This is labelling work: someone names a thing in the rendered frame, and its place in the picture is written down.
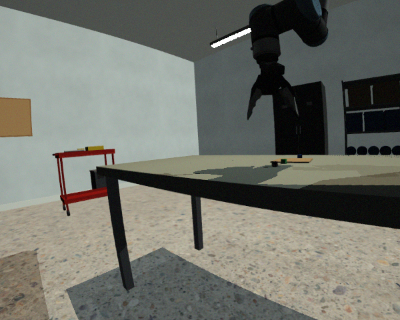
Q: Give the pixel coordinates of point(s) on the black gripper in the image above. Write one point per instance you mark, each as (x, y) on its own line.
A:
(269, 85)

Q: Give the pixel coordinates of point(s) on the tan flat mat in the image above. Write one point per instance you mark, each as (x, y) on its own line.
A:
(295, 160)

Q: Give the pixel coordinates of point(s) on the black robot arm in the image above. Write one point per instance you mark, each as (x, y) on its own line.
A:
(308, 18)

